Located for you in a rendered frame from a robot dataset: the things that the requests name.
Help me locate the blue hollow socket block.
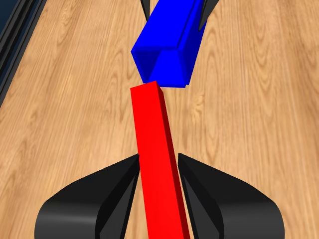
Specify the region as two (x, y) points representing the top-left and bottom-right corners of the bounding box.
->
(131, 0), (209, 89)

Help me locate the thin red peg bar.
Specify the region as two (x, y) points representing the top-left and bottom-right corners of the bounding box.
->
(130, 80), (191, 239)

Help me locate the black table frame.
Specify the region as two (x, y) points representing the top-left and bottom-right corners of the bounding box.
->
(0, 0), (48, 108)

